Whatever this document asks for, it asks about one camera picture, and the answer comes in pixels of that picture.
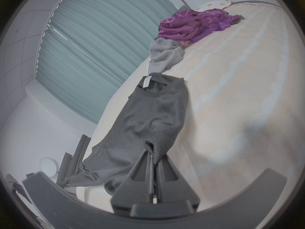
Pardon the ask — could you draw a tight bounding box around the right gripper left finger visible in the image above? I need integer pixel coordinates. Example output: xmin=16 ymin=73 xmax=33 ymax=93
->
xmin=110 ymin=149 xmax=153 ymax=209

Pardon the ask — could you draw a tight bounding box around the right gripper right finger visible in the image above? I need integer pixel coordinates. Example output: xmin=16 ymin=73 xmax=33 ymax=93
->
xmin=154 ymin=154 xmax=200 ymax=210

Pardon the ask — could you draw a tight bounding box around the black T-shirt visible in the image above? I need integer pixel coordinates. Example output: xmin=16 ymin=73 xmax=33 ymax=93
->
xmin=63 ymin=73 xmax=190 ymax=197

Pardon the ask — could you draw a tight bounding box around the bed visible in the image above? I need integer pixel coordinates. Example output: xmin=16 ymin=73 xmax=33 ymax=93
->
xmin=76 ymin=0 xmax=304 ymax=208

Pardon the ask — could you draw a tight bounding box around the round white ceiling lamp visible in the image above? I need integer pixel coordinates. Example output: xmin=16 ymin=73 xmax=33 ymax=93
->
xmin=39 ymin=157 xmax=59 ymax=177

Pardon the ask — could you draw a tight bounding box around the blue-green curtain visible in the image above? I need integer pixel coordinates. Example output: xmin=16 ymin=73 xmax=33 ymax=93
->
xmin=36 ymin=28 xmax=122 ymax=126
xmin=51 ymin=0 xmax=180 ymax=83

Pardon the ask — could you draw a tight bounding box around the grey knit garment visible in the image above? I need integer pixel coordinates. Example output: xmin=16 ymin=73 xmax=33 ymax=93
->
xmin=148 ymin=37 xmax=186 ymax=74

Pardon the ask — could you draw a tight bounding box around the purple satin garment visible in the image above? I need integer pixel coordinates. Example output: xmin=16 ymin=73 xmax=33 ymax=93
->
xmin=158 ymin=9 xmax=240 ymax=43

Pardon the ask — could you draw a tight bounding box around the black lace garment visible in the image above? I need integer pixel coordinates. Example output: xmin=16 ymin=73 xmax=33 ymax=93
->
xmin=232 ymin=14 xmax=245 ymax=25

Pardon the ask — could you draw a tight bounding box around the white printed pillow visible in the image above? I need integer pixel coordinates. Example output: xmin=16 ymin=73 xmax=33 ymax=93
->
xmin=195 ymin=0 xmax=233 ymax=11

